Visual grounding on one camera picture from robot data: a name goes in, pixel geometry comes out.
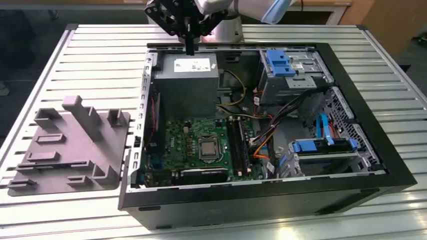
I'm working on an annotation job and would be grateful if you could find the blue RAM stick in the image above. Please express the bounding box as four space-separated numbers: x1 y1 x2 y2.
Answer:
17 162 86 170

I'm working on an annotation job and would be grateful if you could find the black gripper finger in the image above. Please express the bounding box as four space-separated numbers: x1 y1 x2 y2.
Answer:
190 11 222 56
142 0 192 56

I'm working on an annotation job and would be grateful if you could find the black white wire bundle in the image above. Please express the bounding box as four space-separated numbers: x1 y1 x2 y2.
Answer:
214 104 268 120

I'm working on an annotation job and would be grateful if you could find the grey power supply unit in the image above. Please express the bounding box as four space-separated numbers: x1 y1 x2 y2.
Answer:
150 53 221 121

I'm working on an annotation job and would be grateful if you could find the black cable bundle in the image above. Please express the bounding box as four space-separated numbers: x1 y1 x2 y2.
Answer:
248 87 329 148

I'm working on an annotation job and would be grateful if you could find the green motherboard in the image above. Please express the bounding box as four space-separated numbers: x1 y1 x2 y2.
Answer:
141 117 268 187

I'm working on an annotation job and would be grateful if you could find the blue flat wire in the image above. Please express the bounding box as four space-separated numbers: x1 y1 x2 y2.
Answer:
314 113 336 146

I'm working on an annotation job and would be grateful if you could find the metal socket cover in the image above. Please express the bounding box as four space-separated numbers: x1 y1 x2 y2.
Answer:
196 134 224 165

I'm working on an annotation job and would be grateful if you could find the red orange wire bundle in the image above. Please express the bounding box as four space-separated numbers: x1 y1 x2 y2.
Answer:
250 109 278 160

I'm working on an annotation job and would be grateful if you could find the yellow black wire bundle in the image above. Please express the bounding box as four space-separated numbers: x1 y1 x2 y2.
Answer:
214 69 248 112

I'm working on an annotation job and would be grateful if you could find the metal disk bay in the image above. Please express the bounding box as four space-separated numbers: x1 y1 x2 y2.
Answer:
286 138 368 177

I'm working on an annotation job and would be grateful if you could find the brown wooden cabinet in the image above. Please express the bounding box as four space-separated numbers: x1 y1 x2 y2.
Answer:
337 0 427 60

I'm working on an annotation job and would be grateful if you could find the grey parts rack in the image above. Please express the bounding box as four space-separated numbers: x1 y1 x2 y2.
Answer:
5 94 132 198

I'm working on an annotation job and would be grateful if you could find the hard disk in blue carrier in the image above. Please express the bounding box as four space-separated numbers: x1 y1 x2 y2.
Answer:
288 138 360 155

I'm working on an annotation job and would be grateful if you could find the thin red wire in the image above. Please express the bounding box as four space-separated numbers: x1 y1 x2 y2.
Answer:
326 119 342 140

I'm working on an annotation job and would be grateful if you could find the blue drive bay latch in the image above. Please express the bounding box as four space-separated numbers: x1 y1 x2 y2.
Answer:
265 49 297 78

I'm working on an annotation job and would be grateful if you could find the red wire with white label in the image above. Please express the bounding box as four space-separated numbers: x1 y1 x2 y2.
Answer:
250 86 266 107

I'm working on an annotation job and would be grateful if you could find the black PC case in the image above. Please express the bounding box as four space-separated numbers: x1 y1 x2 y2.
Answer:
116 41 420 230

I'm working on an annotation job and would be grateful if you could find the metal drive cage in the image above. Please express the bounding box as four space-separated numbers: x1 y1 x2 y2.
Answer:
257 48 334 106

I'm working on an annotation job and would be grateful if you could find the silver CPU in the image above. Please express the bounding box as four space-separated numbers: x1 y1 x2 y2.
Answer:
198 141 218 158

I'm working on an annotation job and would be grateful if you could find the black graphics card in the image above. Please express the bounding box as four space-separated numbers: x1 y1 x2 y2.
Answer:
170 166 229 186

